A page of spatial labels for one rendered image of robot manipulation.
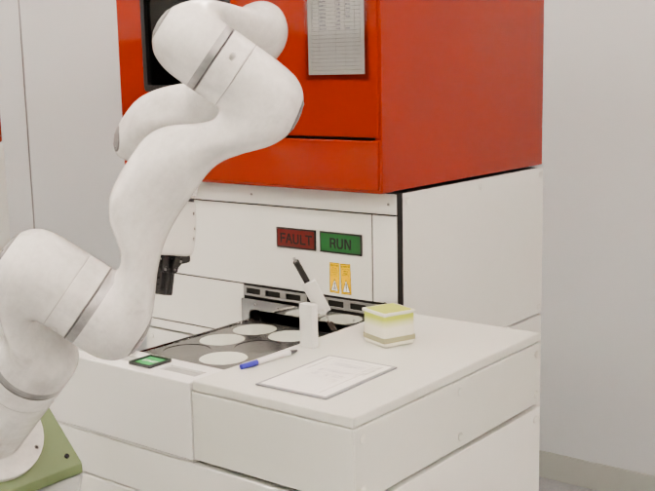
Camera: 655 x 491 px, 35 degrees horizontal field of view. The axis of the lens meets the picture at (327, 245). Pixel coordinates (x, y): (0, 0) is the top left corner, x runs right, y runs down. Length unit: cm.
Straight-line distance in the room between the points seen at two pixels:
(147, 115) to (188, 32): 38
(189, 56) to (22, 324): 46
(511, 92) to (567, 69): 101
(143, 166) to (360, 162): 86
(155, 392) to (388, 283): 64
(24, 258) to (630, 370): 259
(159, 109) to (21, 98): 393
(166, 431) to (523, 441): 70
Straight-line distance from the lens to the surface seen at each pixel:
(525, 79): 272
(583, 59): 363
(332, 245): 234
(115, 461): 202
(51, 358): 159
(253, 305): 251
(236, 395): 174
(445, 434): 183
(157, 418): 189
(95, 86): 519
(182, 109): 173
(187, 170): 142
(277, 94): 140
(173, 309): 274
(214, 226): 258
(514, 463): 208
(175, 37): 140
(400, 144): 223
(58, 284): 147
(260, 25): 150
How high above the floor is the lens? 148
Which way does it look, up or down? 10 degrees down
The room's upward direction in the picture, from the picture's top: 1 degrees counter-clockwise
